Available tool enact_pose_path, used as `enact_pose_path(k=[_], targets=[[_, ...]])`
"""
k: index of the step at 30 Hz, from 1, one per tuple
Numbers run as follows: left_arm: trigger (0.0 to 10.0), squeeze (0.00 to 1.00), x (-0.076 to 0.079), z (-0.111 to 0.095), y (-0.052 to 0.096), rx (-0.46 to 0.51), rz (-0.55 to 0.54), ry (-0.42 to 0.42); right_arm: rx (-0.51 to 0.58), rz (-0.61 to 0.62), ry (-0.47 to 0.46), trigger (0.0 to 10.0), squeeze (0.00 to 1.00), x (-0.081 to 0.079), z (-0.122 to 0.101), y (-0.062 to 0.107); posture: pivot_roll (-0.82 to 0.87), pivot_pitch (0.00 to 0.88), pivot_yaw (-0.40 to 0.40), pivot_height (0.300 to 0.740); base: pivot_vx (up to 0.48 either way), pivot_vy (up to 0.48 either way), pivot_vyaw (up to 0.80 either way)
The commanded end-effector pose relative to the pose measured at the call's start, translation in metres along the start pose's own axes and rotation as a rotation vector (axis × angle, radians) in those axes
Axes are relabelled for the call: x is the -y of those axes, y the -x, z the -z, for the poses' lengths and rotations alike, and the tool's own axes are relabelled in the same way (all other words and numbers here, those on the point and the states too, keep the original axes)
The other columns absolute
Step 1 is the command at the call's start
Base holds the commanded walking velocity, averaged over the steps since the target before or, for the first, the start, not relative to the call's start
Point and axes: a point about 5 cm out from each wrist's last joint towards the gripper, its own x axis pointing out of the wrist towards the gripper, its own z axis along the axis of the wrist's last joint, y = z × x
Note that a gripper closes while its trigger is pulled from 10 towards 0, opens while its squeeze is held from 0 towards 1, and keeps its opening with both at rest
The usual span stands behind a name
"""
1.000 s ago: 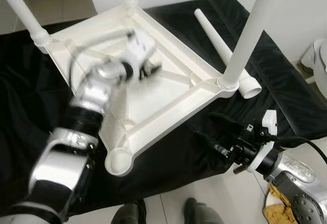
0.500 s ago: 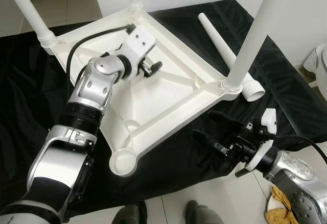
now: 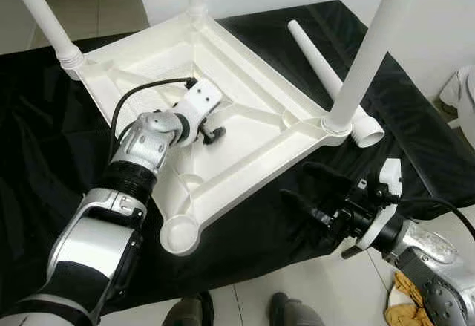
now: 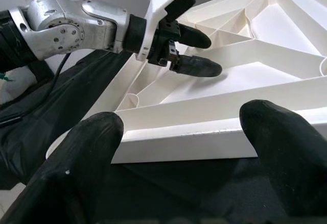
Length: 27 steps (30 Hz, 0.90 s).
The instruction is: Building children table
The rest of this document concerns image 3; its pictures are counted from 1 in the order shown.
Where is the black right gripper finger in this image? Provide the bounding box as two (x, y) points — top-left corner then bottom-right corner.
(281, 190), (335, 226)
(303, 163), (353, 193)

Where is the white plastic children table top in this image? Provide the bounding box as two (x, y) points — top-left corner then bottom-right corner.
(74, 10), (351, 258)

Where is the yellow crumpled cloth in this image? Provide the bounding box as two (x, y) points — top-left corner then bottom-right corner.
(386, 270), (435, 326)

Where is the white plastic chair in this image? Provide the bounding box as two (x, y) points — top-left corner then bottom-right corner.
(438, 66), (475, 149)

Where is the black table cloth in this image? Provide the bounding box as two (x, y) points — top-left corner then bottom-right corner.
(0, 1), (475, 316)

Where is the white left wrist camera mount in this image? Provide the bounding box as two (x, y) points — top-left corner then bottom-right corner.
(174, 79), (223, 145)

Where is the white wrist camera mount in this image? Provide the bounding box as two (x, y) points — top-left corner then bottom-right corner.
(174, 79), (223, 145)
(358, 159), (404, 251)

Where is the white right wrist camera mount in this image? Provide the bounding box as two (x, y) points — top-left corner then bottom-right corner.
(358, 159), (404, 251)

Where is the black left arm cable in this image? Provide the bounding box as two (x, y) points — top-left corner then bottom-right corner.
(110, 77), (197, 163)

